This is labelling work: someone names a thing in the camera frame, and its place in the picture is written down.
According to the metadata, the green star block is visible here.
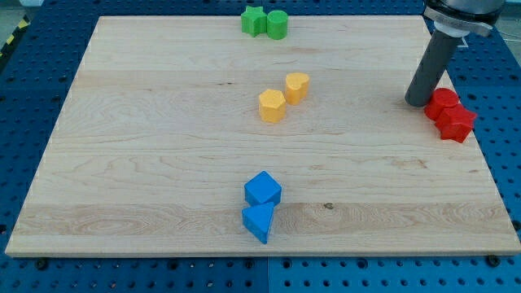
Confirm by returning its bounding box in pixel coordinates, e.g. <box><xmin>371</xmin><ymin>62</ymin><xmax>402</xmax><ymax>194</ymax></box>
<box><xmin>241</xmin><ymin>6</ymin><xmax>267</xmax><ymax>37</ymax></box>

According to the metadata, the yellow hexagon block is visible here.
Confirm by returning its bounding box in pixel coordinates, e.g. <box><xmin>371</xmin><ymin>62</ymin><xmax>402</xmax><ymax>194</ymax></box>
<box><xmin>259</xmin><ymin>89</ymin><xmax>286</xmax><ymax>123</ymax></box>

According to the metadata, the red star block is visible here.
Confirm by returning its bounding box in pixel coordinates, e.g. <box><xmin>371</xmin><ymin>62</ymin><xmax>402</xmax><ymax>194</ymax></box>
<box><xmin>435</xmin><ymin>104</ymin><xmax>478</xmax><ymax>143</ymax></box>

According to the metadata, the blue cube block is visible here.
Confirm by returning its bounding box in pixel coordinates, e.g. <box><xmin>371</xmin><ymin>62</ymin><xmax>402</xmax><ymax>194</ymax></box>
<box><xmin>244</xmin><ymin>171</ymin><xmax>282</xmax><ymax>206</ymax></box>

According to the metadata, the light wooden board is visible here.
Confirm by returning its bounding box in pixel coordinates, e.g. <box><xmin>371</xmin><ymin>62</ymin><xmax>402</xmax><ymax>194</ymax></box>
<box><xmin>6</xmin><ymin>15</ymin><xmax>520</xmax><ymax>257</ymax></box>

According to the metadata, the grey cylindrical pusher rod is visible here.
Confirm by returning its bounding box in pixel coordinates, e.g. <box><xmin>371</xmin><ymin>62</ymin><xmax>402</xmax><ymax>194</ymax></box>
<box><xmin>405</xmin><ymin>29</ymin><xmax>462</xmax><ymax>107</ymax></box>

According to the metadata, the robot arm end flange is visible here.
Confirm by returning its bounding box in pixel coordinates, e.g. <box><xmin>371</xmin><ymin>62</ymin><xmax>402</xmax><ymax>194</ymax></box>
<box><xmin>423</xmin><ymin>0</ymin><xmax>506</xmax><ymax>37</ymax></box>

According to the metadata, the green cylinder block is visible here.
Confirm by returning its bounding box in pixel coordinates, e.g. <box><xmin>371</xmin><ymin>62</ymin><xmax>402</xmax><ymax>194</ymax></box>
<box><xmin>267</xmin><ymin>10</ymin><xmax>289</xmax><ymax>40</ymax></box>

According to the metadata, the yellow heart block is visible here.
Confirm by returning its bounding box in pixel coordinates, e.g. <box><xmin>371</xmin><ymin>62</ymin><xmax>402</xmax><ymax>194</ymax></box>
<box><xmin>285</xmin><ymin>72</ymin><xmax>310</xmax><ymax>105</ymax></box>

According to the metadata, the red cylinder block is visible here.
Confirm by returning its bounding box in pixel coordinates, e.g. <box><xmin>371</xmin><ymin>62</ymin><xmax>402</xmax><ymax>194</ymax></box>
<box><xmin>424</xmin><ymin>88</ymin><xmax>459</xmax><ymax>120</ymax></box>

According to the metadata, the blue triangle block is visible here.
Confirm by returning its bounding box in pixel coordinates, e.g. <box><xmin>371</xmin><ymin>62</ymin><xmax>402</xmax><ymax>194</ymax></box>
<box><xmin>242</xmin><ymin>202</ymin><xmax>275</xmax><ymax>244</ymax></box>

